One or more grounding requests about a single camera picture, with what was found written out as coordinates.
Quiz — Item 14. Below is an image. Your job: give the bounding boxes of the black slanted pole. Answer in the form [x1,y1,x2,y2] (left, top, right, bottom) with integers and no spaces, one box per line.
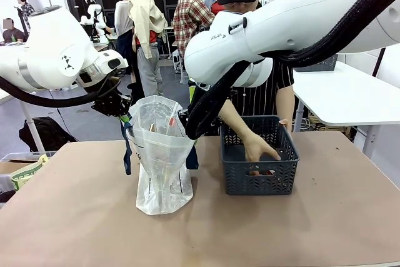
[371,47,387,78]

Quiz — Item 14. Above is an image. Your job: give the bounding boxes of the seated person dark shirt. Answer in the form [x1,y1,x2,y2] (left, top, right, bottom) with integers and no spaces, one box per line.
[2,18,26,43]

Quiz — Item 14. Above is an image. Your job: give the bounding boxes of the white curved-edge table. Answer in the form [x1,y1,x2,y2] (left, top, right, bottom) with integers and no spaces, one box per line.
[292,60,400,155]

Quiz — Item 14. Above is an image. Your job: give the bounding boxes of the white metal rack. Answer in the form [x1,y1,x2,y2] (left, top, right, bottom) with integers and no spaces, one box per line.
[162,25,176,59]

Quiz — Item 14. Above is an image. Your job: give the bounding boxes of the black left arm cable sleeve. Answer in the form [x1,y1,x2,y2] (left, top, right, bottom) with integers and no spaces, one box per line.
[0,76,122,109]

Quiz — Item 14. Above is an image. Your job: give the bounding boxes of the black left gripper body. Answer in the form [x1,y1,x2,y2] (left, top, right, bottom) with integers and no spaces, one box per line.
[91,91,133,118]

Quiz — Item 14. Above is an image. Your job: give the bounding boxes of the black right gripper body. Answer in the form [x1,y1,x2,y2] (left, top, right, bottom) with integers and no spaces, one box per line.
[202,116,224,137]

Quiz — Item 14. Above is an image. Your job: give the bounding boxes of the black arm cable sleeve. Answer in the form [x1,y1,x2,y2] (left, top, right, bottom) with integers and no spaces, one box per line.
[0,76,122,109]
[184,0,400,141]

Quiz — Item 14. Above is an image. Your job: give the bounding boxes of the black backpack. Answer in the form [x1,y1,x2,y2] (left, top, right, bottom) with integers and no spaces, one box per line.
[18,116,79,152]

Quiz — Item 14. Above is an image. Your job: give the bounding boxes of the translucent shopping bag navy handles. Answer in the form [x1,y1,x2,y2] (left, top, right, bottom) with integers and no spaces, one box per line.
[120,94,199,216]

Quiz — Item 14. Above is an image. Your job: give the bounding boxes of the small white background robot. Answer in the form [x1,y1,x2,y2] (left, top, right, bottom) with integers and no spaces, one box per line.
[80,3,109,43]

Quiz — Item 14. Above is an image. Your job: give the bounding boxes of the person plaid shirt dark hair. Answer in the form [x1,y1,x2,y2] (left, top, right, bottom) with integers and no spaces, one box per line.
[15,0,36,33]

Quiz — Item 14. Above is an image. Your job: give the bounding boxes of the person in striped shirt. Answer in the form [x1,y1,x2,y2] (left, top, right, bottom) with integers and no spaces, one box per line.
[218,0,295,118]

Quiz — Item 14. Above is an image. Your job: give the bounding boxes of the person's right hand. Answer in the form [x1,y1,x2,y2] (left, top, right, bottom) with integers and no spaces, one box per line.
[243,134,282,163]

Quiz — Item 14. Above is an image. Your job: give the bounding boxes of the person's left forearm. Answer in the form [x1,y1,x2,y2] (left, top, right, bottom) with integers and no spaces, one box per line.
[276,84,296,123]

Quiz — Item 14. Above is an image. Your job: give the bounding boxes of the mannequin white shirt black hat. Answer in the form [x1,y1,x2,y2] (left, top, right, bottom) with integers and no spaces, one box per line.
[114,0,148,76]

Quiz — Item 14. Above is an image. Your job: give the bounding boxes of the mannequin red shirt denim jacket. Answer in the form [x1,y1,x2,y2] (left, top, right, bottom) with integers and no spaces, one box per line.
[204,0,226,16]

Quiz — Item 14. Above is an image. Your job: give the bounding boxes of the person's right forearm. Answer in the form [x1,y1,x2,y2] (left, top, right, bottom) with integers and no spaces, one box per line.
[217,99,261,143]

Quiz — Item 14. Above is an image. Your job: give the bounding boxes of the red packaged item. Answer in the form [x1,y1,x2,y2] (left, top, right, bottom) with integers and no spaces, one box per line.
[249,169,276,177]

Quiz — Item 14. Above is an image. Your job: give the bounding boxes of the mannequin cream jacket grey trousers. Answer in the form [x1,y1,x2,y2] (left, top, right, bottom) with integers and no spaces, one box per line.
[128,0,169,98]

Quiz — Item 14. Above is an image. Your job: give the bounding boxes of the clear plastic bin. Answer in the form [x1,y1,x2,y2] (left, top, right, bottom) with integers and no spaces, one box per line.
[0,151,58,164]

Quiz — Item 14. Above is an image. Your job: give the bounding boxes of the black tripod stand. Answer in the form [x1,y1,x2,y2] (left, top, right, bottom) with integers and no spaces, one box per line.
[13,6,31,34]

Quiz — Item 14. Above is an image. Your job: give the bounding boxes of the mannequin plaid shirt grey hood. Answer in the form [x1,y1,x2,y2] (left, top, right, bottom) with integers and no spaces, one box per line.
[172,0,217,85]

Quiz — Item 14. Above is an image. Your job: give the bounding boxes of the black right arm cable sleeve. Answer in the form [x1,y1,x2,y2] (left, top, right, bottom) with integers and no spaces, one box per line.
[184,0,400,141]

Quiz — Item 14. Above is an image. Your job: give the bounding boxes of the dark grey plastic basket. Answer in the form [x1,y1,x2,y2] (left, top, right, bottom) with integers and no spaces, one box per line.
[293,54,339,73]
[220,115,301,196]

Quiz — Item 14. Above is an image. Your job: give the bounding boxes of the white desktop box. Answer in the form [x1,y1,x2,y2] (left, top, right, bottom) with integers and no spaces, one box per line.
[172,49,183,74]

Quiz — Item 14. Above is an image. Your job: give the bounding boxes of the green printed paper bag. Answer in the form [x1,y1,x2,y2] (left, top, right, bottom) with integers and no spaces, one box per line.
[11,154,49,191]

